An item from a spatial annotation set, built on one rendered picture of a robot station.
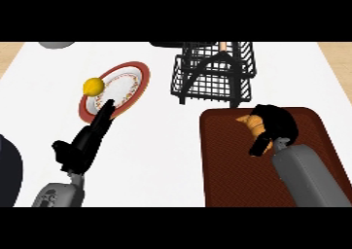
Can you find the grey round object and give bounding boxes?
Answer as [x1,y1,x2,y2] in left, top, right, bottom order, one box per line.
[36,41,76,51]

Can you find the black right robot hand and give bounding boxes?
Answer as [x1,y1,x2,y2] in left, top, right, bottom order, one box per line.
[247,103,299,158]

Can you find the golden brown croissant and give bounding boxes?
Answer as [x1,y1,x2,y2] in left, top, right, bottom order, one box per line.
[234,114,276,154]

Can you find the dark rounded appliance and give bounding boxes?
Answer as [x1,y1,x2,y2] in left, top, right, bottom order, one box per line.
[0,131,24,208]

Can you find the yellow lemon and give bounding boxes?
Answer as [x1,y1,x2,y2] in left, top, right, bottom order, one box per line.
[80,77,106,97]

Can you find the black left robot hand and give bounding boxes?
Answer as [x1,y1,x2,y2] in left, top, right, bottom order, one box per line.
[49,98,116,176]

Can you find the brown rectangular tray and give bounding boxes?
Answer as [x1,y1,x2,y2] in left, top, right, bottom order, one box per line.
[199,107,352,208]

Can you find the black wire tiered basket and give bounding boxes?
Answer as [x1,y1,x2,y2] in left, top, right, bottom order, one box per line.
[169,41,256,109]

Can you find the red rimmed white plate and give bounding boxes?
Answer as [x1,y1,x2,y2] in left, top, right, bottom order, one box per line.
[76,60,151,125]

